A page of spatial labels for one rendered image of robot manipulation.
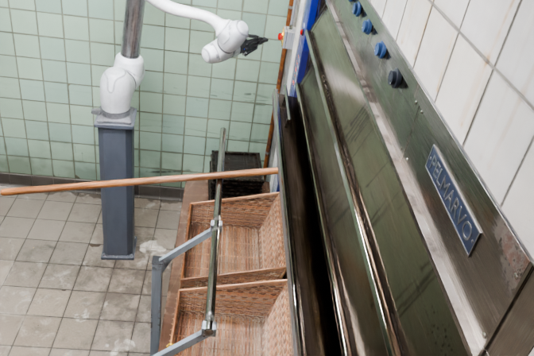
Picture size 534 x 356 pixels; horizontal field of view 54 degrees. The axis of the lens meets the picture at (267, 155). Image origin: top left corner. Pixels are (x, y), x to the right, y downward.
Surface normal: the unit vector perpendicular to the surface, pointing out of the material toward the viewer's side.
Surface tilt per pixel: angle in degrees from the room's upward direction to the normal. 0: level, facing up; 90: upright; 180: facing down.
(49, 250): 0
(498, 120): 90
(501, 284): 90
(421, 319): 70
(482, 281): 90
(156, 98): 90
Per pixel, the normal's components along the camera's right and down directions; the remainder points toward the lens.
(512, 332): -0.99, -0.09
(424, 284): -0.88, -0.38
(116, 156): 0.11, 0.56
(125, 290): 0.13, -0.83
